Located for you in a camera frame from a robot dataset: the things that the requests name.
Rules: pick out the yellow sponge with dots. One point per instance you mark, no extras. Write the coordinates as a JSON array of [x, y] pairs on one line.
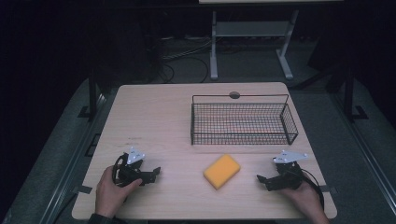
[[221, 171]]

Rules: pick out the white metal stand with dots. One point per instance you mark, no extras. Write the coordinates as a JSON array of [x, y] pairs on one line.
[[252, 29]]

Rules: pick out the black metal post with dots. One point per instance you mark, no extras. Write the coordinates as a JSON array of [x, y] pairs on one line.
[[349, 90], [92, 93]]

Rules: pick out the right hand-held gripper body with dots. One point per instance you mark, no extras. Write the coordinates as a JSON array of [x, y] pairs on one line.
[[288, 174]]

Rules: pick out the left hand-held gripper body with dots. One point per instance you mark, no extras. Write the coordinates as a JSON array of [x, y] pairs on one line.
[[132, 169]]

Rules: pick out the person's right hand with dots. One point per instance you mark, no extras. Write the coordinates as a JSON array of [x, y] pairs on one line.
[[303, 199]]

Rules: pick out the person's left hand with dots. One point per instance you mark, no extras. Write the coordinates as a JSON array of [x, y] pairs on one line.
[[110, 194]]

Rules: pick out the grey tape strip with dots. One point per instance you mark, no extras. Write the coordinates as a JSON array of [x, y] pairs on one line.
[[82, 189], [328, 188]]

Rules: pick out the metal floor rail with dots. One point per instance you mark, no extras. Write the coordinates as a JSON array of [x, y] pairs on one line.
[[71, 161], [367, 155]]

